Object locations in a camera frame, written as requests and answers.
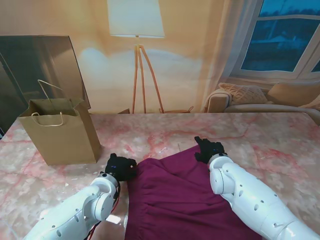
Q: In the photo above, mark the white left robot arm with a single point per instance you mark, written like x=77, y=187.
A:
x=75, y=210

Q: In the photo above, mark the knitted cream cushion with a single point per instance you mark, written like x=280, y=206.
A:
x=245, y=93

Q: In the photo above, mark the plain tan cushion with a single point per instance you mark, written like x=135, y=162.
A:
x=295, y=95

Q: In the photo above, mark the beige sofa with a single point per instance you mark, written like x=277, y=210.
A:
x=250, y=108

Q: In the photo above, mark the white framed window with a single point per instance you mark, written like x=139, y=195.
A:
x=275, y=45

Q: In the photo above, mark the kraft paper bag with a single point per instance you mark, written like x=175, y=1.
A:
x=65, y=140

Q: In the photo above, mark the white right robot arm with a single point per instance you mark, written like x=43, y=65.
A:
x=250, y=195

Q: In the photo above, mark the tripod floor lamp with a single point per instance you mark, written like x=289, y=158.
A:
x=136, y=17

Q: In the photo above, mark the dark mirror panel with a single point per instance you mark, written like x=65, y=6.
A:
x=25, y=62

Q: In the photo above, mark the sheer cream curtain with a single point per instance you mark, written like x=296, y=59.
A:
x=225, y=50

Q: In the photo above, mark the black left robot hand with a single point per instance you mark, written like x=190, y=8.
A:
x=120, y=167

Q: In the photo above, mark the purple shorts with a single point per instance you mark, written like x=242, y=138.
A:
x=175, y=200

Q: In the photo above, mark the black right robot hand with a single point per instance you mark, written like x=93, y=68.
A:
x=210, y=150

